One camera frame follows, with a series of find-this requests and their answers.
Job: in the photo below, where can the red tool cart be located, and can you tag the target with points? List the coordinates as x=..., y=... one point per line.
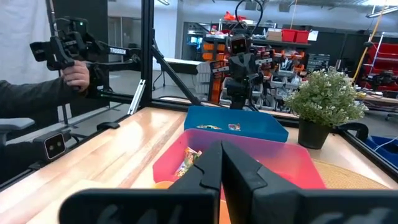
x=382, y=53

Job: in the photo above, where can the silver metal bracket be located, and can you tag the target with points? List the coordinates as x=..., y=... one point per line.
x=136, y=96

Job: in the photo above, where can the red plastic tray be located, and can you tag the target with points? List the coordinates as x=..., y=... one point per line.
x=280, y=161

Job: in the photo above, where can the person's hand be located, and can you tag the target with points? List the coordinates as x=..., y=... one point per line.
x=76, y=76

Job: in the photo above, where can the black aluminium table frame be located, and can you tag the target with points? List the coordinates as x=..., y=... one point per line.
x=147, y=46

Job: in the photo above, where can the black table-level camera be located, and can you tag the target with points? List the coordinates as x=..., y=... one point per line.
x=51, y=144

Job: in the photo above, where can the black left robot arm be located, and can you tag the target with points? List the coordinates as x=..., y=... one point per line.
x=239, y=99

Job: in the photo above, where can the red storage bin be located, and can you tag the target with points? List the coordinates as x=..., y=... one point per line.
x=301, y=36
x=288, y=35

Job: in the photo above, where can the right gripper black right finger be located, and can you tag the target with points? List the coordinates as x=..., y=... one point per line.
x=264, y=205

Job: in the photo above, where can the orange-ended granola bar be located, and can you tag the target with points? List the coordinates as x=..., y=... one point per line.
x=188, y=161

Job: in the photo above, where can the blue storage bin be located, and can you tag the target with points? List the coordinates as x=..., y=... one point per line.
x=382, y=152

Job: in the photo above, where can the small potted green plant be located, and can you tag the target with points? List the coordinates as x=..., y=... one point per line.
x=323, y=99

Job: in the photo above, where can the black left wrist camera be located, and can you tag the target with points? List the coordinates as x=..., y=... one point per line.
x=238, y=46

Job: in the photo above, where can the blue plastic tray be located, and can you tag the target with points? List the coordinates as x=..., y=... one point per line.
x=258, y=127

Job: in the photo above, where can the cardboard box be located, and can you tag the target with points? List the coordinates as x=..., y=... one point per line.
x=273, y=35

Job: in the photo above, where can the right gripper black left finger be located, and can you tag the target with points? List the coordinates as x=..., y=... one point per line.
x=199, y=205

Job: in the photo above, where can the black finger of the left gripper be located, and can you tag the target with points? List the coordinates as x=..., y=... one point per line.
x=250, y=65
x=237, y=67

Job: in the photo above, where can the grey chair armrest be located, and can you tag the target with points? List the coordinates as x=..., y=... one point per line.
x=15, y=123

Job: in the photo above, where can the black table clamp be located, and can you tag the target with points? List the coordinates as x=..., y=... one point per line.
x=108, y=126
x=354, y=127

